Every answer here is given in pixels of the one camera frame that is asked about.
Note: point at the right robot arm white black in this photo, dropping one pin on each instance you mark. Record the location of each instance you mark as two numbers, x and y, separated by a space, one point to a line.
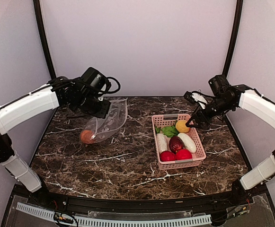
257 137

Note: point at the clear zip top bag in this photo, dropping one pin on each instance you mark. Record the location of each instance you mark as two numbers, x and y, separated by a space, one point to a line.
106 127

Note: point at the white bun toy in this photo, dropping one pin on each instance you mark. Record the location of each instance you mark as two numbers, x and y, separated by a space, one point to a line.
189 144
162 144

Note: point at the dark red onion toy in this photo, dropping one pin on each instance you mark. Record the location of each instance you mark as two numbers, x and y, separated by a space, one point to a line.
175 144

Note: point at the white bun toy lower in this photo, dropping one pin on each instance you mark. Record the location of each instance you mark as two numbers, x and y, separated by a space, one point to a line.
162 144

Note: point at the green leaf toy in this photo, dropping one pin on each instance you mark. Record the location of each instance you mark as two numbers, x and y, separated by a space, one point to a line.
168 131

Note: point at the red apple toy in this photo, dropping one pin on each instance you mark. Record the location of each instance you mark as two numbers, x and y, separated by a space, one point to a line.
184 154
167 156

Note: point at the yellow lemon toy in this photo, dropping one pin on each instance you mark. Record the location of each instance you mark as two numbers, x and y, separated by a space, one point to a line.
181 126

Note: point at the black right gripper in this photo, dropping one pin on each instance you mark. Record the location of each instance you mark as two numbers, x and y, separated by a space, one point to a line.
198 116

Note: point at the pink plastic basket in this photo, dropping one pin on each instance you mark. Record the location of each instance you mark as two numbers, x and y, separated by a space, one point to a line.
164 120

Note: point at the left black frame post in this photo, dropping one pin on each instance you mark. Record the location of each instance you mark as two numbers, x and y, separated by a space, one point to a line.
43 38

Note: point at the orange tangerine toy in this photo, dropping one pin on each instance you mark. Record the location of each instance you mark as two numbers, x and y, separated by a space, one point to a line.
87 137

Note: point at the white slotted cable duct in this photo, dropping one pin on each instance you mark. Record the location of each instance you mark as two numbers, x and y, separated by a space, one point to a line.
109 219

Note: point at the black front rail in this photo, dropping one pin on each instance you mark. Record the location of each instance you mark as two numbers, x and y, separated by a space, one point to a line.
219 205

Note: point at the right black frame post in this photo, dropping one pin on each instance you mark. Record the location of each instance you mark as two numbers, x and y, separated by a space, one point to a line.
233 38

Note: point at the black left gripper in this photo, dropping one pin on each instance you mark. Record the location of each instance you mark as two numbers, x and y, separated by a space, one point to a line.
102 113

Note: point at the black frame post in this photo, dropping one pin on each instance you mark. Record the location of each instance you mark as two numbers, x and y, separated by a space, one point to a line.
43 38
233 38

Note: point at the white bun toy upper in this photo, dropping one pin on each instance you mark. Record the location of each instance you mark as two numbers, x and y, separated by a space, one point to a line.
189 144

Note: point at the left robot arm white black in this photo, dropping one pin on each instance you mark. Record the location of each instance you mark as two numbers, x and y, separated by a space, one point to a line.
84 93

